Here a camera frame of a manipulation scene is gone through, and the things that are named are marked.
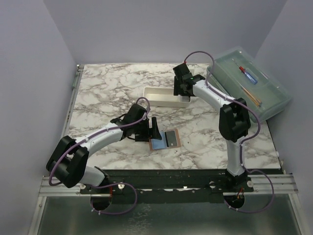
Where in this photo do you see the black credit card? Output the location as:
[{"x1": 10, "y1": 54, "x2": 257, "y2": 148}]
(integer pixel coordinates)
[{"x1": 165, "y1": 130, "x2": 178, "y2": 147}]

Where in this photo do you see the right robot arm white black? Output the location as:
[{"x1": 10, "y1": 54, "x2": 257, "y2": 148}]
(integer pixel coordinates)
[{"x1": 173, "y1": 63, "x2": 251, "y2": 192}]

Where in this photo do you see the orange pencil tool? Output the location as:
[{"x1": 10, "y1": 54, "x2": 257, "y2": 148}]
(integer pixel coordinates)
[{"x1": 241, "y1": 86, "x2": 262, "y2": 107}]

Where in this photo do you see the aluminium frame rail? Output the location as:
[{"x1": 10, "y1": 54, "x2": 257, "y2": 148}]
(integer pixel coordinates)
[{"x1": 28, "y1": 64, "x2": 85, "y2": 235}]

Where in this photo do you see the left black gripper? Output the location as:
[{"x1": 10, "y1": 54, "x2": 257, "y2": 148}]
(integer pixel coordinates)
[{"x1": 134, "y1": 117, "x2": 162, "y2": 142}]

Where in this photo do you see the clear green plastic toolbox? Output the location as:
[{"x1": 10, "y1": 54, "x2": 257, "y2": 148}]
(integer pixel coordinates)
[{"x1": 207, "y1": 47, "x2": 291, "y2": 122}]

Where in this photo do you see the white rectangular tray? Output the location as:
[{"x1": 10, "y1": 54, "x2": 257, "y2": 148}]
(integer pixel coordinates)
[{"x1": 143, "y1": 87, "x2": 191, "y2": 108}]

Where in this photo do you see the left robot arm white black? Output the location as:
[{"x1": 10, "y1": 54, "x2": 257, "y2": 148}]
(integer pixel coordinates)
[{"x1": 46, "y1": 103, "x2": 162, "y2": 193}]

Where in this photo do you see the red blue screwdriver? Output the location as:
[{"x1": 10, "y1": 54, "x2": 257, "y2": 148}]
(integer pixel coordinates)
[{"x1": 232, "y1": 58, "x2": 258, "y2": 85}]

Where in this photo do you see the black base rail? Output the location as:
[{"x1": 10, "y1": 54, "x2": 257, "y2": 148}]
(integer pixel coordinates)
[{"x1": 48, "y1": 167, "x2": 260, "y2": 204}]

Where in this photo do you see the tan leather card holder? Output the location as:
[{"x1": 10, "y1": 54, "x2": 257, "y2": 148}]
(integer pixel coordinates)
[{"x1": 149, "y1": 128, "x2": 181, "y2": 151}]

